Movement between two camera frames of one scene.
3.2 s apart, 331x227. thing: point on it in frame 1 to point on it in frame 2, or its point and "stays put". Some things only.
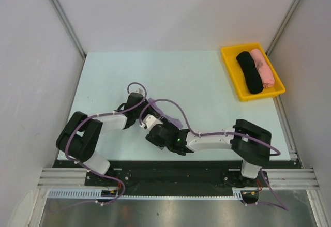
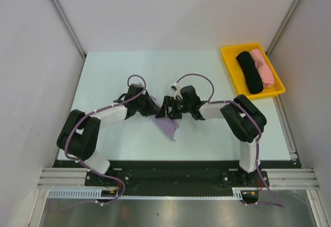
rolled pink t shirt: [264, 70] stays put
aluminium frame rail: [279, 178] stays put
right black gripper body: [161, 146] to [179, 107]
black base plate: [147, 178] stays put
